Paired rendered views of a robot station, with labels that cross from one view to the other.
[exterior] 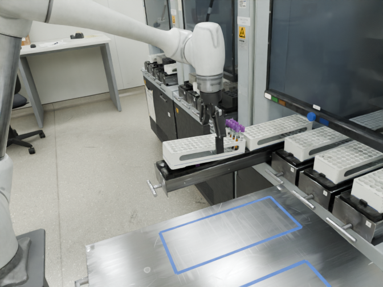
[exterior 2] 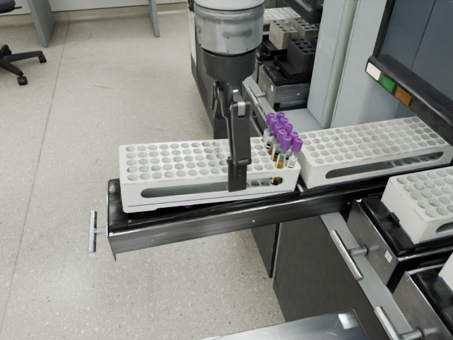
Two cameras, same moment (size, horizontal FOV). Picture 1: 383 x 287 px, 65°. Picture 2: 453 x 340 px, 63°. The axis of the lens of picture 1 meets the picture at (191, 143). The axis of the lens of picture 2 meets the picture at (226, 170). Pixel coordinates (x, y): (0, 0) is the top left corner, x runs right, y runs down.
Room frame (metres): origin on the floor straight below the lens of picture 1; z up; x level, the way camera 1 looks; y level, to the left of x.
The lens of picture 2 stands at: (0.50, -0.14, 1.27)
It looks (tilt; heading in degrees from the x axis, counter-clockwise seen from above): 41 degrees down; 7
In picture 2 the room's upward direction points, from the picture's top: straight up
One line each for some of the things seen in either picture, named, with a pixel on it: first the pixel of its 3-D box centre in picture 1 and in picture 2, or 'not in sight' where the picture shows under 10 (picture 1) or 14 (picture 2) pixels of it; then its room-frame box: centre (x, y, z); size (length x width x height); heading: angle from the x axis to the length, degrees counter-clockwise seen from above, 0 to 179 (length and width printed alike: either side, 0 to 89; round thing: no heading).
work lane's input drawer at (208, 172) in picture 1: (236, 155); (280, 187); (1.03, -0.18, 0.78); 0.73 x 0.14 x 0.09; 111
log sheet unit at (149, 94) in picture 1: (149, 103); (190, 33); (2.70, 0.36, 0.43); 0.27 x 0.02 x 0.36; 21
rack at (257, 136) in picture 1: (274, 132); (371, 151); (1.09, -0.34, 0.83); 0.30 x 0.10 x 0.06; 111
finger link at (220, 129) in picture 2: (206, 133); (222, 135); (1.04, -0.06, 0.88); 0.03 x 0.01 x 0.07; 111
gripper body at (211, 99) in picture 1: (211, 102); (229, 75); (0.99, -0.08, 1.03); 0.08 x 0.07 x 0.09; 21
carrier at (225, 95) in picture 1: (228, 99); (298, 57); (1.47, -0.21, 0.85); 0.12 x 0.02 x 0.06; 21
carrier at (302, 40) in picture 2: (232, 99); (306, 55); (1.48, -0.23, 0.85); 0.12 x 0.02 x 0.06; 20
